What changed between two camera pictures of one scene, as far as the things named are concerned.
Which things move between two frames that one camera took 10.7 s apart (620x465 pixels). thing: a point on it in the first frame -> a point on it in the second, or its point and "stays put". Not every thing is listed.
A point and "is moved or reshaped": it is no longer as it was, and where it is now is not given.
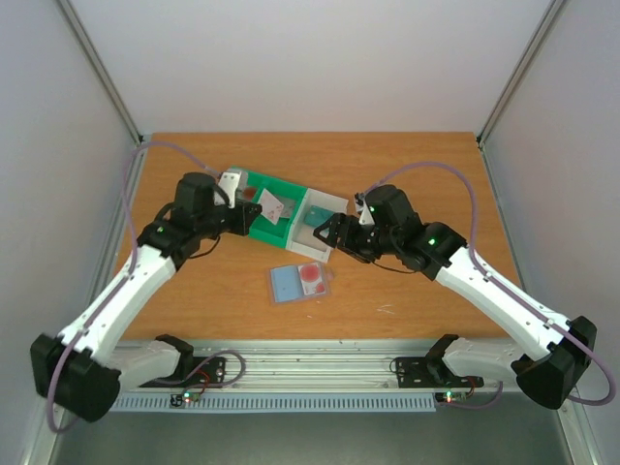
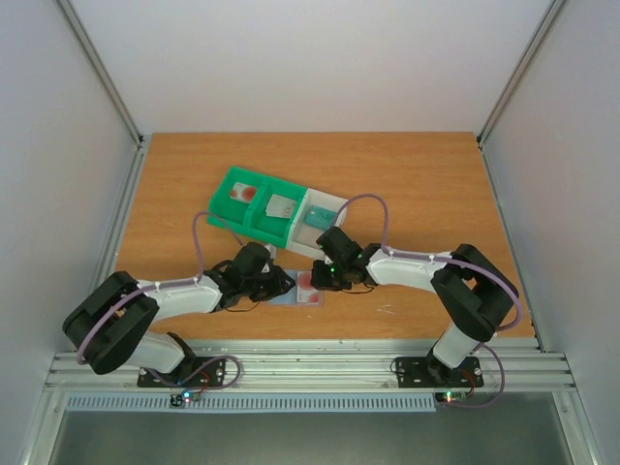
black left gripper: (247, 216) -> (281, 274)
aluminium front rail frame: (316, 367) stays put
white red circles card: (312, 279) is moved or reshaped
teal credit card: (317, 215) stays put
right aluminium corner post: (551, 12) stays put
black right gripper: (346, 237) -> (323, 276)
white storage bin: (315, 210) stays put
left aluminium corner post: (101, 71) stays put
